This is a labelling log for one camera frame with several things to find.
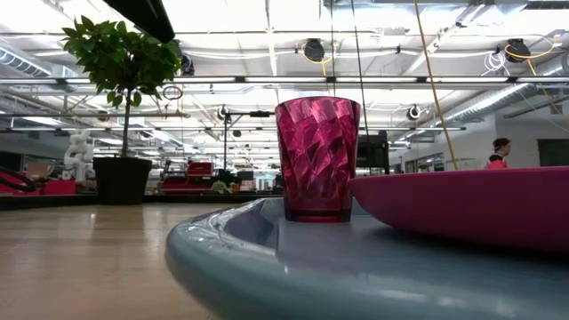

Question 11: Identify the light blue plastic tray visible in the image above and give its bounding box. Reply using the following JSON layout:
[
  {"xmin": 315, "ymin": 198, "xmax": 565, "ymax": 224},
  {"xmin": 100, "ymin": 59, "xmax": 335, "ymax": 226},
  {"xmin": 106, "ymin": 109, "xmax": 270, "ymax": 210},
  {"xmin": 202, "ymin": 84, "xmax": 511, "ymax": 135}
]
[{"xmin": 164, "ymin": 196, "xmax": 569, "ymax": 320}]

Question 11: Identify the red plastic plate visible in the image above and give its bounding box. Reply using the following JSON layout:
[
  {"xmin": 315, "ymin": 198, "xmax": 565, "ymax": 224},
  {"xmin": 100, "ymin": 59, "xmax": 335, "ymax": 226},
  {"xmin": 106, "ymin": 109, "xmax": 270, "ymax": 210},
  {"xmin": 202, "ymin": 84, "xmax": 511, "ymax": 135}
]
[{"xmin": 348, "ymin": 165, "xmax": 569, "ymax": 255}]

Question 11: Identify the green leafy indoor tree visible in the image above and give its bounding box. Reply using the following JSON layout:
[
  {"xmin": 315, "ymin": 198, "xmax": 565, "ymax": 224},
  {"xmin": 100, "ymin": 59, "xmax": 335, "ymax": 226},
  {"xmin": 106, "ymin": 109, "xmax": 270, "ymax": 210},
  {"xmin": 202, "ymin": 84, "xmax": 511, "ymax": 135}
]
[{"xmin": 60, "ymin": 15, "xmax": 183, "ymax": 158}]

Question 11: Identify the white robot figure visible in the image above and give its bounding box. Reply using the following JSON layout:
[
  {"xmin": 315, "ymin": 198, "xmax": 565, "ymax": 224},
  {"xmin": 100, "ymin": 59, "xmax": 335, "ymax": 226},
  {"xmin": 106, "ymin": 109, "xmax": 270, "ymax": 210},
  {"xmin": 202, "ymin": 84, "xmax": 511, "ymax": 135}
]
[{"xmin": 61, "ymin": 128, "xmax": 95, "ymax": 182}]

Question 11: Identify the black plant pot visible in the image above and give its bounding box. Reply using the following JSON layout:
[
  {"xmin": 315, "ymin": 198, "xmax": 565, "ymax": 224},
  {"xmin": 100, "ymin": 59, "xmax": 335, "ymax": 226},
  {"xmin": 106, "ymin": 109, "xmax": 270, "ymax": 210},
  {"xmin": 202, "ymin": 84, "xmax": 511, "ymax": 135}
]
[{"xmin": 92, "ymin": 156, "xmax": 154, "ymax": 206}]

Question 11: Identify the thin black hanging cable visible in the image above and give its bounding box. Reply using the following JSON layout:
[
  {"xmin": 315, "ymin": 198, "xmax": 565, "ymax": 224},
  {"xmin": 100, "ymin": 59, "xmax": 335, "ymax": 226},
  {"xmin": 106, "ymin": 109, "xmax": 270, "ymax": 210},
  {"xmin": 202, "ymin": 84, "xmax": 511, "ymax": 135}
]
[{"xmin": 330, "ymin": 0, "xmax": 336, "ymax": 98}]

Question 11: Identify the black metal frame rig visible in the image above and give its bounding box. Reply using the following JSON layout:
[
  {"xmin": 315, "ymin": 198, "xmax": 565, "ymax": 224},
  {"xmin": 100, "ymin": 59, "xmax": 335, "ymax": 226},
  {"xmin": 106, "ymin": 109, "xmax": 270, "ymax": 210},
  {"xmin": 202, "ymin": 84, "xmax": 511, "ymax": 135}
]
[{"xmin": 222, "ymin": 110, "xmax": 278, "ymax": 180}]

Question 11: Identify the red faceted plastic cup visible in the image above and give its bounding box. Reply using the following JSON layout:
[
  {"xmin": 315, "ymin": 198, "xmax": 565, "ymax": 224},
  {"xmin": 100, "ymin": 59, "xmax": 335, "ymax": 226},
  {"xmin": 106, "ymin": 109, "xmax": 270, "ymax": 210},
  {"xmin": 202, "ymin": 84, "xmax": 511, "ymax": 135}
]
[{"xmin": 274, "ymin": 96, "xmax": 362, "ymax": 224}]

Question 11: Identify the yellow hanging cable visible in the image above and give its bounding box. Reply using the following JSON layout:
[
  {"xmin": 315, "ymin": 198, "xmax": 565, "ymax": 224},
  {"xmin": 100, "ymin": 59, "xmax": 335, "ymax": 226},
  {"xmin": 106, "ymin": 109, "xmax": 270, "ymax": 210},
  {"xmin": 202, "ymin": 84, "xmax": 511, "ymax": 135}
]
[{"xmin": 413, "ymin": 0, "xmax": 461, "ymax": 172}]

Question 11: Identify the black curved cable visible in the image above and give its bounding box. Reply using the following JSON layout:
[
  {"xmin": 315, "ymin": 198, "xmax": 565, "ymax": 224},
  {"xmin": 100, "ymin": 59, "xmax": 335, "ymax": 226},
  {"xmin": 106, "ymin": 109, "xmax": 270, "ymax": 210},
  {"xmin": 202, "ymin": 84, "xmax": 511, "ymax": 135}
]
[{"xmin": 0, "ymin": 165, "xmax": 37, "ymax": 193}]

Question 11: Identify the person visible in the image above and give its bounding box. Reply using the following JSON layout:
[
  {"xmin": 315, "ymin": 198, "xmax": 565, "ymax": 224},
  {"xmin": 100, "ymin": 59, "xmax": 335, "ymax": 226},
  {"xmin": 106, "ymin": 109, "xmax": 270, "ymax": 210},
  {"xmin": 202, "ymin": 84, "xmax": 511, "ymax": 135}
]
[{"xmin": 484, "ymin": 137, "xmax": 513, "ymax": 171}]

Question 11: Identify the red tool box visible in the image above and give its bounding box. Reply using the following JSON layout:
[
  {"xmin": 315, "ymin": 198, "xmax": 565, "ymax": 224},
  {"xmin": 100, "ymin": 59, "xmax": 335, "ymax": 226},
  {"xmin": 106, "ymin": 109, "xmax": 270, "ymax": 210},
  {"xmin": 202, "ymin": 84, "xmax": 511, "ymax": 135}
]
[{"xmin": 186, "ymin": 161, "xmax": 215, "ymax": 178}]

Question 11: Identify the silver ventilation duct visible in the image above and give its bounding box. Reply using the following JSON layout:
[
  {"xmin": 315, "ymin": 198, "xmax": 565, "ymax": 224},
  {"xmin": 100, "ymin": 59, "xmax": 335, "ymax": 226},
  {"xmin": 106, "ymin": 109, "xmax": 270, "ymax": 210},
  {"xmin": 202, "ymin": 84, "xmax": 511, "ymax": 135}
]
[{"xmin": 437, "ymin": 52, "xmax": 569, "ymax": 126}]

